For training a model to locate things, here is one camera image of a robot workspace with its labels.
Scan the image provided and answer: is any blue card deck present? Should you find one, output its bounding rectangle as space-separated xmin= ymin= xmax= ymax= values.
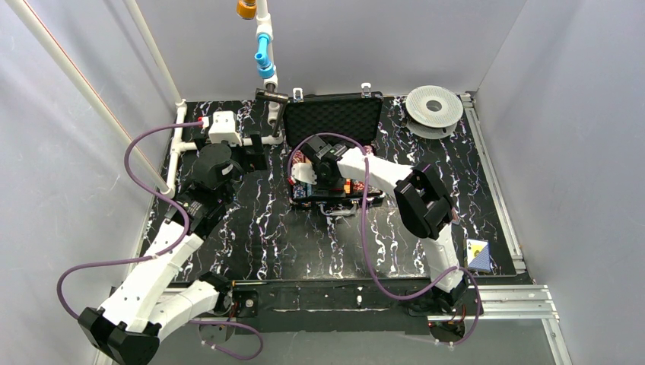
xmin=465 ymin=239 xmax=492 ymax=273

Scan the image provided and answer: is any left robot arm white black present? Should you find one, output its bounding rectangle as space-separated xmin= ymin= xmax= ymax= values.
xmin=78 ymin=132 xmax=268 ymax=364

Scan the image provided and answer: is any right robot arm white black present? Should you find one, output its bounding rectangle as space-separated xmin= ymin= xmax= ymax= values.
xmin=293 ymin=132 xmax=472 ymax=308

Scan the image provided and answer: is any chip row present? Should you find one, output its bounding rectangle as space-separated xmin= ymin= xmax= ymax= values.
xmin=291 ymin=151 xmax=307 ymax=199
xmin=351 ymin=180 xmax=365 ymax=195
xmin=364 ymin=145 xmax=382 ymax=196

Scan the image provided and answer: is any chip row far left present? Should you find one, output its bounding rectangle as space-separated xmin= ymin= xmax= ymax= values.
xmin=291 ymin=151 xmax=307 ymax=199

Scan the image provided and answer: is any chip row far right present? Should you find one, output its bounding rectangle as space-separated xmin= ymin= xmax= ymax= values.
xmin=364 ymin=145 xmax=382 ymax=196

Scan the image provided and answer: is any metal pole with clamp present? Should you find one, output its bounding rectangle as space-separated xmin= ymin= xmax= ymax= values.
xmin=256 ymin=65 xmax=288 ymax=135

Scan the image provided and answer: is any black poker chip case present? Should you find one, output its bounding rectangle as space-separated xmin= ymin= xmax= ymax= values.
xmin=283 ymin=83 xmax=384 ymax=208

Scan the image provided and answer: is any grey filament spool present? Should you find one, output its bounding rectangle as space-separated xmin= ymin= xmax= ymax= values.
xmin=404 ymin=85 xmax=464 ymax=140

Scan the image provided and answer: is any orange pipe cap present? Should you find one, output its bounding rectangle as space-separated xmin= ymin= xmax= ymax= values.
xmin=236 ymin=0 xmax=257 ymax=20

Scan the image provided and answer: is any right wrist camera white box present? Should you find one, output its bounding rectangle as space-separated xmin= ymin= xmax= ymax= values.
xmin=291 ymin=163 xmax=317 ymax=185

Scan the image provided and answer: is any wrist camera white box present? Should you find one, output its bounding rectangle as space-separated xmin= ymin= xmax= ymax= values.
xmin=291 ymin=163 xmax=317 ymax=185
xmin=208 ymin=110 xmax=243 ymax=146

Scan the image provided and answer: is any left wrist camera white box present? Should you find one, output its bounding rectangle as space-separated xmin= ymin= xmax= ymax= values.
xmin=208 ymin=110 xmax=243 ymax=146

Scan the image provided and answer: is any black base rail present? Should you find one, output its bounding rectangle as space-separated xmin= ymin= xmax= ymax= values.
xmin=166 ymin=274 xmax=497 ymax=336

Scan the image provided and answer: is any white PVC pipe frame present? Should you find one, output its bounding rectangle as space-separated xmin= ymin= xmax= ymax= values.
xmin=5 ymin=0 xmax=284 ymax=201

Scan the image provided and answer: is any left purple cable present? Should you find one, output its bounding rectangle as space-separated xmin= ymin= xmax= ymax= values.
xmin=56 ymin=120 xmax=264 ymax=361

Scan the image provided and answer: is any purple cable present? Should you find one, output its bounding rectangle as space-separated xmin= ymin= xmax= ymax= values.
xmin=56 ymin=120 xmax=264 ymax=361
xmin=286 ymin=132 xmax=482 ymax=348

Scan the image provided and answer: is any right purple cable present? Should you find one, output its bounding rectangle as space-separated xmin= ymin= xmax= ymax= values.
xmin=286 ymin=132 xmax=482 ymax=348

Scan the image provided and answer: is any aluminium rail frame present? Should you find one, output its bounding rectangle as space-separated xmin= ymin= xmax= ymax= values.
xmin=459 ymin=93 xmax=572 ymax=364

